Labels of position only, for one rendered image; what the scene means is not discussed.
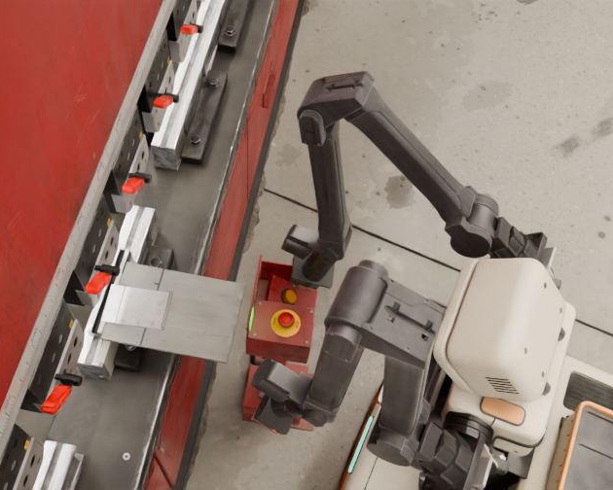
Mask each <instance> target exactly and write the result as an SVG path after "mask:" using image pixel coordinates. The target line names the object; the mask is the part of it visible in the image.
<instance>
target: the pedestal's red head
mask: <svg viewBox="0 0 613 490"><path fill-rule="evenodd" d="M261 262H262V272H261V277H260V282H259V286H258V293H257V297H256V302H255V307H254V296H255V292H256V287H257V282H258V277H259V271H260V266H261ZM292 267H293V265H292V264H286V263H279V262H268V261H262V255H260V258H259V263H258V268H257V273H256V278H255V284H254V289H253V294H252V298H251V303H250V308H249V313H248V319H247V324H246V329H247V334H246V354H247V355H254V356H260V357H266V358H273V359H278V360H284V361H291V362H297V363H303V364H306V363H307V361H308V357H309V352H310V348H311V342H312V335H313V328H314V321H315V314H316V302H317V295H318V289H317V290H316V291H314V290H301V289H300V287H299V285H296V284H292V283H291V282H290V276H291V272H292ZM285 289H289V290H292V291H293V292H294V293H295V294H296V298H297V299H296V302H295V304H294V305H292V304H285V303H283V302H282V300H281V293H282V291H283V290H285ZM252 307H253V318H252V323H251V329H250V331H249V323H250V317H251V312H252ZM284 309H287V310H291V311H293V312H295V313H296V314H297V315H298V316H299V318H300V321H301V325H300V328H299V330H298V332H297V333H295V334H294V335H292V336H288V337H283V336H280V335H278V334H276V333H275V332H274V331H273V329H272V327H271V319H272V317H273V315H274V314H275V313H276V312H278V311H280V310H284Z"/></svg>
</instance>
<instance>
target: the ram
mask: <svg viewBox="0 0 613 490"><path fill-rule="evenodd" d="M163 1H164V0H0V414H1V411H2V409H3V406H4V404H5V401H6V399H7V397H8V395H9V392H10V390H11V387H12V385H13V382H14V380H15V377H16V375H17V372H18V368H19V365H20V363H21V360H22V358H23V355H24V353H25V350H26V348H27V345H28V343H29V340H30V338H31V335H32V333H33V331H34V328H35V326H36V323H37V321H38V318H39V316H40V313H41V311H42V308H43V306H44V303H45V301H46V298H47V296H48V293H49V290H50V288H51V285H52V283H53V281H54V277H55V275H56V272H57V270H58V267H59V265H60V262H61V260H62V257H63V255H64V252H65V249H66V247H67V244H68V242H69V239H70V237H71V234H72V232H73V229H74V227H75V225H76V223H77V220H78V218H79V215H80V212H81V210H82V207H83V205H84V202H85V200H86V197H87V195H88V192H89V190H90V186H91V183H92V181H93V178H94V176H95V173H96V170H97V168H98V165H99V163H100V161H101V159H102V156H103V154H104V151H105V149H106V146H107V144H108V141H109V139H110V136H111V134H112V131H113V128H114V126H115V123H116V121H117V118H118V116H119V114H120V112H121V109H122V107H123V104H124V102H125V99H126V95H127V93H128V90H129V87H130V85H131V82H132V80H133V77H134V75H135V72H136V70H137V67H138V65H139V62H140V60H141V57H142V55H143V53H144V50H145V48H146V45H147V43H148V40H149V38H150V35H151V33H152V30H153V28H154V25H155V23H156V20H157V18H158V15H159V13H160V10H161V7H162V3H163ZM175 2H176V0H171V1H170V3H169V6H168V8H167V11H166V14H165V16H164V19H163V21H162V25H161V28H160V31H159V33H158V36H157V38H156V41H155V43H154V46H153V48H152V50H151V53H150V55H149V58H148V60H147V63H146V66H145V68H144V71H143V73H142V76H141V78H140V81H139V84H138V86H137V89H136V91H135V94H134V96H133V98H132V101H131V103H130V106H129V108H128V111H127V114H126V118H125V120H124V123H123V125H122V128H121V131H120V133H119V136H118V138H117V141H116V143H115V146H114V149H113V151H112V154H111V156H110V158H109V160H108V163H107V166H106V168H105V171H104V173H103V176H102V179H101V181H100V184H99V186H98V189H97V191H96V194H95V197H94V199H93V202H92V204H91V207H90V211H89V213H88V215H87V218H86V220H85V223H84V225H83V228H82V231H81V233H80V236H79V238H78V241H77V243H76V246H75V249H74V251H73V254H72V256H71V259H70V261H69V264H68V266H67V268H66V271H65V273H64V276H63V279H62V281H61V284H60V286H59V289H58V291H57V294H56V297H55V299H54V303H53V306H52V308H51V311H50V314H49V316H48V319H47V321H46V324H45V326H44V328H43V331H42V333H41V336H40V338H39V341H38V343H37V346H36V349H35V351H34V354H33V356H32V359H31V362H30V364H29V367H28V369H27V372H26V374H25V376H24V379H23V381H22V384H21V386H20V389H19V391H18V396H17V398H16V401H15V403H14V406H13V408H12V411H11V414H10V416H9V419H8V421H7V424H6V426H5V429H4V432H3V434H2V436H1V438H0V459H1V456H2V454H3V451H4V448H5V446H6V443H7V441H8V438H9V435H10V433H11V430H12V428H13V426H14V423H15V421H16V418H17V415H18V411H19V409H20V406H21V403H22V401H23V398H24V396H25V393H26V390H27V388H28V385H29V383H30V380H31V377H32V375H33V372H34V369H35V368H36V365H37V363H38V360H39V357H40V355H41V352H42V350H43V347H44V344H45V342H46V339H47V336H48V334H49V331H50V329H51V326H52V323H53V321H54V317H55V314H56V311H57V310H58V307H59V305H60V302H61V299H62V297H63V294H64V291H65V289H66V286H67V284H68V281H69V278H70V276H71V273H72V271H73V268H74V265H75V263H76V260H77V259H78V256H79V253H80V251H81V248H82V245H83V243H84V240H85V238H86V235H87V232H88V230H89V227H90V223H91V220H92V218H93V215H94V212H95V210H96V207H97V205H98V202H99V199H100V198H101V195H102V193H103V190H104V187H105V185H106V182H107V180H108V177H109V174H110V172H111V169H112V166H113V164H114V161H115V159H116V156H117V153H118V151H119V149H120V147H121V144H122V141H123V139H124V136H125V134H126V129H127V127H128V124H129V121H130V119H131V116H132V114H133V111H134V108H135V106H136V103H137V101H138V98H139V95H140V93H141V90H142V89H143V86H144V83H145V81H146V78H147V75H148V73H149V70H150V68H151V65H152V62H153V60H154V57H155V55H156V52H157V49H158V47H159V44H160V41H161V39H162V35H163V33H164V30H165V28H166V25H167V23H168V20H169V17H170V15H171V12H172V10H173V7H174V4H175Z"/></svg>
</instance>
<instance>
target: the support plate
mask: <svg viewBox="0 0 613 490"><path fill-rule="evenodd" d="M162 270H163V268H158V267H152V266H148V265H143V264H138V263H132V262H126V267H125V270H124V272H123V275H122V278H121V281H120V284H119V286H126V287H132V288H139V289H146V290H153V291H156V290H157V287H158V285H155V283H159V282H160V278H161V275H162ZM170 289H171V291H172V296H171V300H170V304H169V307H168V311H167V315H166V320H165V324H164V328H163V330H156V329H149V328H147V329H146V332H145V335H144V338H143V341H142V344H141V346H140V345H139V344H140V341H141V338H142V334H143V332H144V329H145V328H142V327H135V326H129V325H122V324H116V323H108V322H106V324H105V327H104V330H103V333H102V336H101V339H102V340H107V341H112V342H117V343H122V344H127V345H132V346H137V347H142V348H147V349H153V350H158V351H163V352H167V353H172V354H178V355H183V356H188V357H193V358H198V359H204V360H208V361H213V362H218V363H224V364H226V363H227V362H228V358H229V355H230V351H231V347H232V343H233V338H234V331H235V327H236V323H237V319H238V315H239V310H240V307H241V303H242V299H243V295H244V291H245V284H240V283H236V282H230V281H225V280H220V279H215V278H209V277H204V276H199V275H195V274H189V273H184V272H179V271H174V270H168V269H165V270H164V273H163V276H162V281H161V284H160V287H159V291H160V292H167V293H169V291H170Z"/></svg>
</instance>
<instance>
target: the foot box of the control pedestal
mask: <svg viewBox="0 0 613 490"><path fill-rule="evenodd" d="M286 367H287V368H289V369H291V370H293V371H294V372H296V373H298V372H299V371H301V372H303V373H304V374H306V375H307V376H309V377H310V378H313V375H314V373H308V366H302V365H296V364H289V363H287V365H286ZM257 368H258V366H254V365H252V364H250V369H249V373H248V378H247V384H246V389H245V394H244V400H243V406H242V420H243V421H249V422H255V423H258V422H257V421H255V420H254V419H252V416H253V414H254V412H255V410H256V408H258V406H259V404H260V402H261V400H262V399H261V398H258V396H259V390H258V389H257V388H255V387H253V386H252V384H251V382H252V378H253V375H254V373H255V371H256V369H257ZM291 428H292V429H298V430H305V431H311V432H312V431H313V430H314V428H315V427H314V426H313V425H311V424H310V423H308V422H307V421H306V420H304V419H303V418H302V417H295V419H294V421H293V423H292V425H291Z"/></svg>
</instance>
